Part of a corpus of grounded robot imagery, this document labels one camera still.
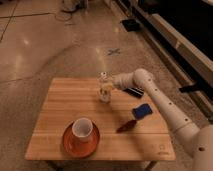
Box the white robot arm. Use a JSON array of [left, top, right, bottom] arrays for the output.
[[100, 68, 213, 171]]

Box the black rectangular block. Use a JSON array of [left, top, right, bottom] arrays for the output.
[[125, 88, 144, 98]]

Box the blue sponge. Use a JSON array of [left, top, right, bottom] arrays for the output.
[[132, 103, 153, 120]]

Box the wooden table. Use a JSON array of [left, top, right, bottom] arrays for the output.
[[25, 78, 175, 161]]

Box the white cup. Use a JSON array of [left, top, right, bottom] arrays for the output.
[[72, 117, 93, 142]]

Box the black floor mat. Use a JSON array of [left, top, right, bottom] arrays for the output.
[[121, 19, 140, 32]]

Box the orange plate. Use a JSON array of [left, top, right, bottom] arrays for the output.
[[62, 124, 100, 159]]

